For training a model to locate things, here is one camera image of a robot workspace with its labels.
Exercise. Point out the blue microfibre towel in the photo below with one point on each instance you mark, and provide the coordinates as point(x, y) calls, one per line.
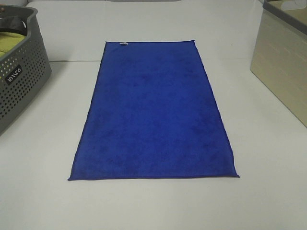
point(153, 115)

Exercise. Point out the grey perforated plastic basket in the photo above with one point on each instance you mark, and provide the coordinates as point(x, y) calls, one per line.
point(24, 69)

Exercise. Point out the beige box with grey rim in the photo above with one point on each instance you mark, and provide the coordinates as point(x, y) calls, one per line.
point(280, 55)

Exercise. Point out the yellow-green towel in basket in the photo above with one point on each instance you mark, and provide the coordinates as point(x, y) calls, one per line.
point(8, 41)

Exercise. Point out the black cloth in basket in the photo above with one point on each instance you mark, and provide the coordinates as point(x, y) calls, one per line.
point(13, 24)

